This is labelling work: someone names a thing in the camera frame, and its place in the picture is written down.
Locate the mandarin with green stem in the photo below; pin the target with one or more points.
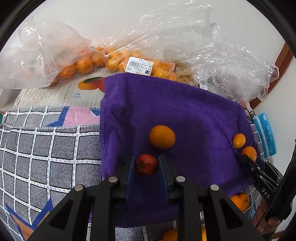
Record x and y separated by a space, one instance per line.
241 200

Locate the small red fruit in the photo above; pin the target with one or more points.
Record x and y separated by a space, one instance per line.
146 165

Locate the purple towel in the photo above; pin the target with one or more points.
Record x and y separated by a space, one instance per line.
204 125

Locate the bag of small oranges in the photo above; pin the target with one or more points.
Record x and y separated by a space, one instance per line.
142 58

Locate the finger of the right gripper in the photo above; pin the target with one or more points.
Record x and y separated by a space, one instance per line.
261 171

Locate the patterned grey bedspread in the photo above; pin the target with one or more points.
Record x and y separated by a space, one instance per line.
45 151

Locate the small orange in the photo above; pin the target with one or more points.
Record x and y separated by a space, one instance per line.
238 141

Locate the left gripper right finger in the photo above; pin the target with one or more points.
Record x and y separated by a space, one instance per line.
167 177

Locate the mango printed box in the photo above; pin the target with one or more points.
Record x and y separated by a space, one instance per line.
85 90

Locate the brown wooden door frame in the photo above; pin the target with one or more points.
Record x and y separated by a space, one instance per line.
282 62

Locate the small orange kumquat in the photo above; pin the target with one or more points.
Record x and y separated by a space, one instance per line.
250 152

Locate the blue tissue pack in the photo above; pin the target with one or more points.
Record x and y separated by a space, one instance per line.
266 135

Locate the clear crumpled plastic bags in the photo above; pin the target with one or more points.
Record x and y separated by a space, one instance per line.
187 32

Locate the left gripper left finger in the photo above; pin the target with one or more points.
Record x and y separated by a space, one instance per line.
130 161

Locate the bag of mandarins left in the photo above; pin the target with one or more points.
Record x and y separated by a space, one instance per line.
50 51

